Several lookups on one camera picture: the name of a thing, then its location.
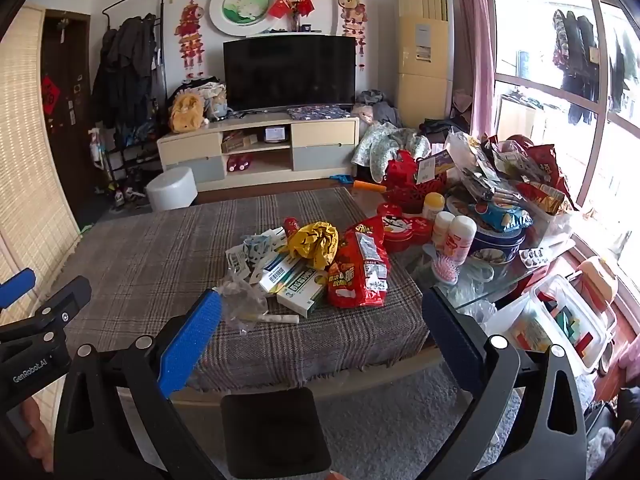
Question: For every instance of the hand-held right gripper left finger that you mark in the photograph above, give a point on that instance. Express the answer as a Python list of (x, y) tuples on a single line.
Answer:
[(185, 345)]

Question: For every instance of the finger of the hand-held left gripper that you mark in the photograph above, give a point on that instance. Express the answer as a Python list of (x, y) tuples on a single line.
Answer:
[(67, 297), (15, 282)]

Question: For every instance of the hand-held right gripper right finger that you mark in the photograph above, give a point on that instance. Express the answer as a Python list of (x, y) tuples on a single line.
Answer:
[(450, 345)]

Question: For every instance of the clear plastic wrapper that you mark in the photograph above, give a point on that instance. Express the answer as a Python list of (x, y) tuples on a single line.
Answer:
[(240, 300)]

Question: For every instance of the white paper stick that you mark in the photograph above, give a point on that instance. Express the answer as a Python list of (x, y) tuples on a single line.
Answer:
[(277, 319)]

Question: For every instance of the white blue medicine box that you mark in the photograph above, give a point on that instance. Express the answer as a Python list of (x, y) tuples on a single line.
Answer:
[(267, 262)]

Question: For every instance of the red snack bag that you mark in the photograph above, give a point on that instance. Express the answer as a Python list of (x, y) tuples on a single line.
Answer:
[(357, 270)]

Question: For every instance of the dark plastic bin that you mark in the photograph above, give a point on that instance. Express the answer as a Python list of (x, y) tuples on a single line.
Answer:
[(272, 432)]

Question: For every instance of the white green medicine box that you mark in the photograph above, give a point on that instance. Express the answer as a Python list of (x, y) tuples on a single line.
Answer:
[(300, 297)]

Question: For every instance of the white yellow-striped medicine box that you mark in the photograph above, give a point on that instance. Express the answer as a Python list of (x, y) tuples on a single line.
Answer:
[(287, 272)]

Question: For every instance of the yellow bag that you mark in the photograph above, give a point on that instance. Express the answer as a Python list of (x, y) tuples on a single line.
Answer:
[(312, 242)]

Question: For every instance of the pink hairbrush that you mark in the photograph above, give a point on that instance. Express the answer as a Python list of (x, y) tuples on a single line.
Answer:
[(447, 269)]

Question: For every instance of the grey plaid tablecloth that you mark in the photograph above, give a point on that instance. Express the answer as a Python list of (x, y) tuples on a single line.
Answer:
[(150, 270)]

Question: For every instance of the grey shaggy rug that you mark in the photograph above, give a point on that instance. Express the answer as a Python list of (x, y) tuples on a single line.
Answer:
[(390, 420)]

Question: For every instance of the white bottle red label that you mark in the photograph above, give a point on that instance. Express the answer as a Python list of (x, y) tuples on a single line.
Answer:
[(442, 232), (461, 240)]

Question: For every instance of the blue round cookie tin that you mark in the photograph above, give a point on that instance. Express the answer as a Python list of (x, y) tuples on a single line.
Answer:
[(500, 242)]

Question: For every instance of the white blue crumpled wrappers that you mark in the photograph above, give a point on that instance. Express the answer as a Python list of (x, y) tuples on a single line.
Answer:
[(255, 250)]

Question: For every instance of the silver blister pill pack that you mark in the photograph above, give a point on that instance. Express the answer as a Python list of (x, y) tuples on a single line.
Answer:
[(535, 257)]

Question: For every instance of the bamboo blind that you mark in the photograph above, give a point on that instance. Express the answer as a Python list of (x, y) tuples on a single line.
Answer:
[(25, 160)]

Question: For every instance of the red round tin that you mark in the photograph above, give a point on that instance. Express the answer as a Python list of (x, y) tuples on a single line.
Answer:
[(400, 230)]

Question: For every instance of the white bottle yellow cap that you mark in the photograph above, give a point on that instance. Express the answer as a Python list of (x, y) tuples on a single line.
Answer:
[(433, 207)]

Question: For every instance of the white round stool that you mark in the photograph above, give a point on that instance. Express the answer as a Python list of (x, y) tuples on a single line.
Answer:
[(172, 190)]

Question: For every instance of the white spray bottle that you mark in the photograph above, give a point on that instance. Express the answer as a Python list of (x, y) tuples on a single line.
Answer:
[(96, 145)]

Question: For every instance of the small red packet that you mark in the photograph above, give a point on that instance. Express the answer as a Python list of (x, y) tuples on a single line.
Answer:
[(291, 227)]

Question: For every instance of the beige plastic case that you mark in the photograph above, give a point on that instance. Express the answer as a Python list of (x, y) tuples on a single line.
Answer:
[(597, 277)]

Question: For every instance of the orange toy tube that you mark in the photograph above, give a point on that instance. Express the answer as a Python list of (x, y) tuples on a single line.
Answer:
[(370, 186)]

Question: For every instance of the pile of snack packets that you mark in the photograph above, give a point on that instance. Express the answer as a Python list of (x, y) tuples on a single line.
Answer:
[(510, 170)]

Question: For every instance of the brown wooden door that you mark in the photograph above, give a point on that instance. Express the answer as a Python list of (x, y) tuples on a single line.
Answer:
[(65, 100)]

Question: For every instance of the blue toy piece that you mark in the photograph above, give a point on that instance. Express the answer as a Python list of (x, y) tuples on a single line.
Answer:
[(341, 178)]

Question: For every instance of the small cardboard box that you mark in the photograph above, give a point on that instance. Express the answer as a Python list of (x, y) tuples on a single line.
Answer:
[(239, 142)]

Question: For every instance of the floral padded cloth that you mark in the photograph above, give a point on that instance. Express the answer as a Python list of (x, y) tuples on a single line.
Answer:
[(385, 145)]

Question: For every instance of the yellow plush backpack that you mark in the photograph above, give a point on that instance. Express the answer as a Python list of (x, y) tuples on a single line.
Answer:
[(186, 112)]

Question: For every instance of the small screen device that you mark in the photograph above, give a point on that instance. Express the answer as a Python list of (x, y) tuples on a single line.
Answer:
[(275, 135)]

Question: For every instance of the dark hanging coats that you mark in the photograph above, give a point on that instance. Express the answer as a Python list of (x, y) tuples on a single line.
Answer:
[(125, 70)]

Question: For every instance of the cream grey television stand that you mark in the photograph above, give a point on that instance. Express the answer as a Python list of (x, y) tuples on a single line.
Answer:
[(320, 135)]

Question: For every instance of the grey clothes pile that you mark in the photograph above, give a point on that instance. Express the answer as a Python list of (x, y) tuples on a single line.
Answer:
[(377, 105)]

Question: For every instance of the blue patterned cloth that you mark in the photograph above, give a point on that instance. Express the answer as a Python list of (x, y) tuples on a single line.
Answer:
[(317, 111)]

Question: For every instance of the black metal coat rack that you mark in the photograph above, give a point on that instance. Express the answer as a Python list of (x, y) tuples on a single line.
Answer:
[(162, 35)]

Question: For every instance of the cream standing air conditioner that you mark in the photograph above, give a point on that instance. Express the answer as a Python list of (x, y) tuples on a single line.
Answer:
[(425, 60)]

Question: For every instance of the black flat television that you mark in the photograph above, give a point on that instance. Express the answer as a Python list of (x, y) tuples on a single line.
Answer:
[(290, 72)]

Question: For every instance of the red hanging fish ornament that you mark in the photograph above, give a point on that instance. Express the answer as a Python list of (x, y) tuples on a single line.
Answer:
[(190, 30)]

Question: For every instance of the pink curtain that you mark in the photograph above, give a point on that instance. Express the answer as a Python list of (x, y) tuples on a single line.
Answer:
[(472, 35)]

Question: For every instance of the dark clothes on line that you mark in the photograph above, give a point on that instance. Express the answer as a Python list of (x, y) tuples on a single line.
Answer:
[(575, 60)]

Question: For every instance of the red hanging horse ornament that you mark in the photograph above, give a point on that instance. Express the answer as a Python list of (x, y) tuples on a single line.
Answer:
[(352, 15)]

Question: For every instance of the red flags in vase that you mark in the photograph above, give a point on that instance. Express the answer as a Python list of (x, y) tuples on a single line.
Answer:
[(295, 5)]

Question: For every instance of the white window frame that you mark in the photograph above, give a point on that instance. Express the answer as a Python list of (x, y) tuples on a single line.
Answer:
[(602, 60)]

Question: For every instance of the round white wall plate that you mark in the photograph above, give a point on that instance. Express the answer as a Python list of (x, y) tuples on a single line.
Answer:
[(242, 5)]

